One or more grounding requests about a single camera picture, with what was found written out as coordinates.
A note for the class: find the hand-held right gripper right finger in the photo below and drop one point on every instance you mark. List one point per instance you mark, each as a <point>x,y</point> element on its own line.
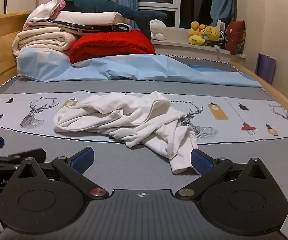
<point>201,163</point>

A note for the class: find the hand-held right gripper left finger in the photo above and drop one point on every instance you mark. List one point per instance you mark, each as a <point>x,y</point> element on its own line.
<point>84,158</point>

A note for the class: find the white long-sleeved shirt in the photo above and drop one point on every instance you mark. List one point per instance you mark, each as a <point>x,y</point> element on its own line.
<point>134,120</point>

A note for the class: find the grey deer print bed sheet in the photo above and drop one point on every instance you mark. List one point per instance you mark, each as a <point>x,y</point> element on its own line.
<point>134,166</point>

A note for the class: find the light blue sheet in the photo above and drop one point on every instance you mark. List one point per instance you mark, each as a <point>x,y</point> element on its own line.
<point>109,67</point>

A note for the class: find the cream folded blanket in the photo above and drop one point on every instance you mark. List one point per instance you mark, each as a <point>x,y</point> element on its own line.
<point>41,41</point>

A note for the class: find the purple bag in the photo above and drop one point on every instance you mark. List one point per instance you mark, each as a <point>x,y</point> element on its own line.
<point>265,68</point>

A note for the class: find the window sill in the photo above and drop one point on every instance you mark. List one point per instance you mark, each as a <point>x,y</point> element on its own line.
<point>183,47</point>

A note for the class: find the red folded blanket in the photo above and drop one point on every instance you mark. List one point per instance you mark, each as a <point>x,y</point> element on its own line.
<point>114,45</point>

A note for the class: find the striped plush toy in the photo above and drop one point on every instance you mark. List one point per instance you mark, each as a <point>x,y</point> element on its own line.
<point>222,40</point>

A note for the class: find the yellow plush toy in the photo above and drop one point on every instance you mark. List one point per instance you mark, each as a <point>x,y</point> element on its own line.
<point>212,33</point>
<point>196,33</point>

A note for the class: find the navy star print quilt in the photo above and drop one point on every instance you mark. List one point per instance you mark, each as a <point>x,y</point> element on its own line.
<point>96,28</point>

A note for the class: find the dark red cushion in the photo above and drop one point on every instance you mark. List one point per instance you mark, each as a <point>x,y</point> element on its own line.
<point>236,36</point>

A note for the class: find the white folded pillow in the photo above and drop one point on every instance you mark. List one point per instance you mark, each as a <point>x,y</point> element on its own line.
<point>91,17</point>

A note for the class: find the white plush toy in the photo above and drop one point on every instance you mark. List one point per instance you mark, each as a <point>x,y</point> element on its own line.
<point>157,27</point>

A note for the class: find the white and pink cloth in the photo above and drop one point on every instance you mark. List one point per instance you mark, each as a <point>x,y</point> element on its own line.
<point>46,10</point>

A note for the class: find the dark blue shark plush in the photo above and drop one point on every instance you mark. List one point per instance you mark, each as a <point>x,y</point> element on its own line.
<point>96,5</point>

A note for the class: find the blue curtain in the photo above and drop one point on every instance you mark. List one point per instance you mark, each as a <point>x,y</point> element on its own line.
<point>223,0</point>
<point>127,0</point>

